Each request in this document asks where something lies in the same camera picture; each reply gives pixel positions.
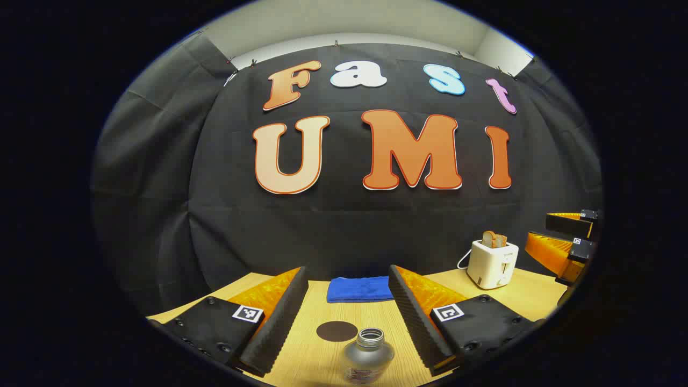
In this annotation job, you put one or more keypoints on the blue towel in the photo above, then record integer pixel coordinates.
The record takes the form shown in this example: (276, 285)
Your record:
(359, 290)

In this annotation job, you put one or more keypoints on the dark round coaster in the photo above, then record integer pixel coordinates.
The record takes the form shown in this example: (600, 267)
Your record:
(337, 331)

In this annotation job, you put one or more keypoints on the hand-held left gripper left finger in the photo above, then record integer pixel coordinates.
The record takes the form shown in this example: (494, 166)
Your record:
(279, 328)

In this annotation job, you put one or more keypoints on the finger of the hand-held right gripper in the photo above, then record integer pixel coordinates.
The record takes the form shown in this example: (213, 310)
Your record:
(570, 224)
(553, 252)

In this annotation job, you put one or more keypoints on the white toaster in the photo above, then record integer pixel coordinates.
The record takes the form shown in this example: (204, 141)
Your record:
(492, 266)

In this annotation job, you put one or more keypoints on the black backdrop cloth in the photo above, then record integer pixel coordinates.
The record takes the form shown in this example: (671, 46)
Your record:
(349, 226)

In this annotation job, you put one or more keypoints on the silver water bottle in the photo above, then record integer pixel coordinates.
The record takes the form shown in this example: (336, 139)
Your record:
(367, 360)

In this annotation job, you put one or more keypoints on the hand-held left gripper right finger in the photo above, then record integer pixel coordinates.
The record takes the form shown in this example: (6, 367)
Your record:
(416, 328)

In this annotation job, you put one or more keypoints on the toasted bread slice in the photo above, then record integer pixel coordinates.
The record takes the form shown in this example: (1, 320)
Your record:
(488, 239)
(502, 242)

